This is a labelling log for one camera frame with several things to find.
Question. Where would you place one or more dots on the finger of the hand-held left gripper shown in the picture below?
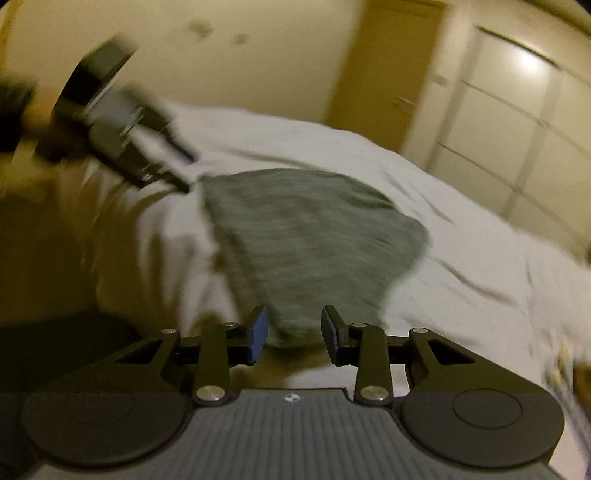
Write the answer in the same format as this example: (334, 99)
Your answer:
(166, 177)
(171, 134)

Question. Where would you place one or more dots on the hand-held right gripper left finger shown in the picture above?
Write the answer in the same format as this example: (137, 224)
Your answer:
(258, 334)

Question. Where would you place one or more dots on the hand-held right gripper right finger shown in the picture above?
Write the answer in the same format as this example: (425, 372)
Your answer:
(330, 334)

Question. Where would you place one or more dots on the grey garment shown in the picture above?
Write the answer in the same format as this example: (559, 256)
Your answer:
(314, 244)

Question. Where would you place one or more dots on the person's left hand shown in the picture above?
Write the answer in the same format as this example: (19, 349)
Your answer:
(44, 120)

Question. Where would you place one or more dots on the bed with white sheet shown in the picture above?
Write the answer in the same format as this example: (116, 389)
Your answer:
(461, 277)

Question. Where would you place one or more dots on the wooden door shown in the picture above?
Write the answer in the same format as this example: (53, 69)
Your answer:
(378, 69)

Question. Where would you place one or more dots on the yellow and brown object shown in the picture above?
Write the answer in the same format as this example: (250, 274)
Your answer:
(565, 364)

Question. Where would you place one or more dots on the cream wardrobe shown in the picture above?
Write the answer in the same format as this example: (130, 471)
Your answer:
(517, 115)

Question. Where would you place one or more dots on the wall socket plate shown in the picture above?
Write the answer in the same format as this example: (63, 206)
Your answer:
(198, 26)

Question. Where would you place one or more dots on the wall switch plate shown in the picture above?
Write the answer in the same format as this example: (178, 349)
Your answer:
(240, 39)

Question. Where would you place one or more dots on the small light switch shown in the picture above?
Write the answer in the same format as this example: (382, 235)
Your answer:
(441, 81)

